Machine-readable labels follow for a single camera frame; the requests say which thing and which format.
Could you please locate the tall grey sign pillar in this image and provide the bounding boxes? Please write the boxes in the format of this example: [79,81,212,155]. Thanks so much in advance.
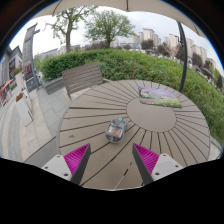
[22,22,42,93]

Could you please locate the thin-crowned tree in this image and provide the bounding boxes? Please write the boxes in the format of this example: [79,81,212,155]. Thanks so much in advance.
[46,4,98,54]

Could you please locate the brown slatted outdoor chair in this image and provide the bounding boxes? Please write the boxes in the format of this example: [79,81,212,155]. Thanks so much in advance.
[61,62,111,101]

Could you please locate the transparent grey computer mouse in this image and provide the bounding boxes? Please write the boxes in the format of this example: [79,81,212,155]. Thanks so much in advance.
[104,117,129,144]

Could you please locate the white planter with flowers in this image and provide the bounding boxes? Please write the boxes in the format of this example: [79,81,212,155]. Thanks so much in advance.
[14,88,34,127]

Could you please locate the flower landscape print mouse pad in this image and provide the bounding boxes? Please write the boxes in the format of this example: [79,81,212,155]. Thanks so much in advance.
[138,85,183,109]

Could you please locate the full-crowned green tree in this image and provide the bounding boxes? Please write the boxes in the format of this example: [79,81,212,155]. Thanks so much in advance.
[84,9,136,49]

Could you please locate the green hedge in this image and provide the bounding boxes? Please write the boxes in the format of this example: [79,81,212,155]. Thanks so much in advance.
[39,48,224,144]

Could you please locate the distant apartment buildings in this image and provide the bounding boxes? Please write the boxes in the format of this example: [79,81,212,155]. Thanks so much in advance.
[129,28,208,64]

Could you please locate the beige parasol canopy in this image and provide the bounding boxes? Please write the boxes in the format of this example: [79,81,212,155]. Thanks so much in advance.
[33,0,208,39]

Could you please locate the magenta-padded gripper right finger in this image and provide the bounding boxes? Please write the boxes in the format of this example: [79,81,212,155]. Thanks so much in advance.
[131,143,184,186]

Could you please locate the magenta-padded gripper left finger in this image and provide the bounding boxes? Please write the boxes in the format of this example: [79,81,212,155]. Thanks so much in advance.
[41,143,92,186]

